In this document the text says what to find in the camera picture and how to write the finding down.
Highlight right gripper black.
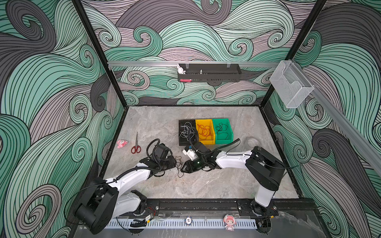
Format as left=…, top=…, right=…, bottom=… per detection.
left=178, top=158, right=207, bottom=174

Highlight red cable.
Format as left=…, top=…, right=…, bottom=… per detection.
left=197, top=124, right=212, bottom=139

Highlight white cable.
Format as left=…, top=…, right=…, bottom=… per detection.
left=179, top=121, right=195, bottom=142

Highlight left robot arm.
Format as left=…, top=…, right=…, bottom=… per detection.
left=70, top=139, right=177, bottom=235

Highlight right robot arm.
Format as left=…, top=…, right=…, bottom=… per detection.
left=181, top=127, right=286, bottom=217

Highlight black storage bin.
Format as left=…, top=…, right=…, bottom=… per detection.
left=178, top=120, right=196, bottom=146

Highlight yellow storage bin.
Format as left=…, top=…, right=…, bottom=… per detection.
left=195, top=119, right=215, bottom=145

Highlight green storage bin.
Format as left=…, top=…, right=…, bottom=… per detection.
left=212, top=119, right=234, bottom=145

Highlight pink toy figurine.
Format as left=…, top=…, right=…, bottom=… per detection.
left=117, top=139, right=128, bottom=148

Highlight round badge button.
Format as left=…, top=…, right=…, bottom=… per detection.
left=185, top=216, right=192, bottom=226

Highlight pink doll figurine front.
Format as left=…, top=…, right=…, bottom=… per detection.
left=223, top=214, right=236, bottom=232

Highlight white rabbit figurine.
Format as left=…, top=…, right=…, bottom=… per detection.
left=177, top=64, right=186, bottom=74

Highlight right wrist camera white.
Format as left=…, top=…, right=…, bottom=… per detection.
left=183, top=145, right=198, bottom=161

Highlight red handled scissors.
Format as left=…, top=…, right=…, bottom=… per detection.
left=131, top=132, right=141, bottom=154

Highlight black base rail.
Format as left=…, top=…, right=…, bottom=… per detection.
left=142, top=198, right=316, bottom=217

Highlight white slotted cable duct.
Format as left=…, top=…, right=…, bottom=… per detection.
left=106, top=218, right=257, bottom=230

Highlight black wall shelf tray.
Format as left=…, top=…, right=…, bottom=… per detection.
left=178, top=63, right=242, bottom=86

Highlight aluminium wall rail back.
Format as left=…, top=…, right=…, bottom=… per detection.
left=107, top=60, right=280, bottom=68

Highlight aluminium wall rail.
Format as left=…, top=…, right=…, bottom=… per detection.
left=293, top=62, right=381, bottom=175
left=107, top=60, right=280, bottom=68

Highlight clear acrylic wall box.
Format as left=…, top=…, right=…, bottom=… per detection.
left=270, top=60, right=315, bottom=109

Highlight aluminium wall rail right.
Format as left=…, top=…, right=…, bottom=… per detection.
left=293, top=62, right=381, bottom=175

